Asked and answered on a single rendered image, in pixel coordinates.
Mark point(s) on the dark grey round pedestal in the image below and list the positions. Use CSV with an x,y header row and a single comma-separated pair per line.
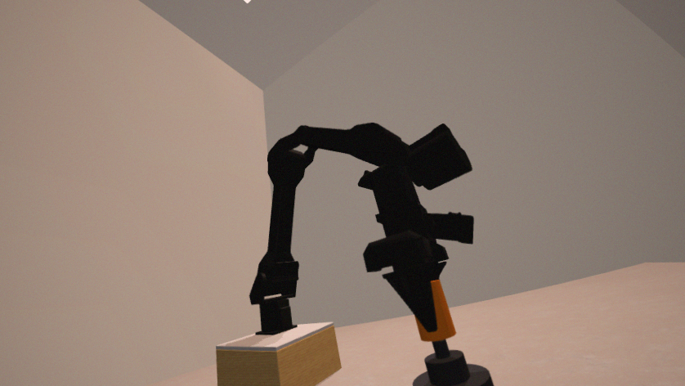
x,y
449,368

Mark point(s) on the orange knob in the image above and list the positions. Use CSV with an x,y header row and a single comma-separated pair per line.
x,y
445,326

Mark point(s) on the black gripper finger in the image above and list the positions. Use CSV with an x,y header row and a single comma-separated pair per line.
x,y
436,274
413,285

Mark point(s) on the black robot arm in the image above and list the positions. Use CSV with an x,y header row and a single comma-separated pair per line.
x,y
431,161

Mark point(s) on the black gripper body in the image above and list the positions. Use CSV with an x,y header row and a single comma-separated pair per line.
x,y
403,247

